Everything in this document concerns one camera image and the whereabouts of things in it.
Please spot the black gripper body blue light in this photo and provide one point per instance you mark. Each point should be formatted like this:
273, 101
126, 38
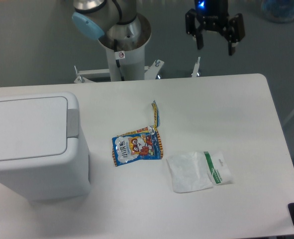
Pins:
212, 14

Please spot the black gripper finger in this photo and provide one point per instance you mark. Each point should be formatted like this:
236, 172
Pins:
234, 32
190, 20

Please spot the white trash can lid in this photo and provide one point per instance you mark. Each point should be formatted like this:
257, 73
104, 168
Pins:
33, 128

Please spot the white plastic trash can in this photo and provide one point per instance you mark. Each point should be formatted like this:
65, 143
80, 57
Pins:
50, 177

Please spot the blue plastic bag on floor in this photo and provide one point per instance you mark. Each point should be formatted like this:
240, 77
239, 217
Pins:
279, 11

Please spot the blue orange snack wrapper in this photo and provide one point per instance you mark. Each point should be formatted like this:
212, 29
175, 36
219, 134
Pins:
141, 144

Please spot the clear plastic bag green strip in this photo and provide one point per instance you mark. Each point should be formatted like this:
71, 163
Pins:
198, 170

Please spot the grey lid push button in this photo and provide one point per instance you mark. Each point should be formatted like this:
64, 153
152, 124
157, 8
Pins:
72, 123

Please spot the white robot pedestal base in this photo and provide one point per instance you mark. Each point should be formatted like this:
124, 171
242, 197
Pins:
123, 66

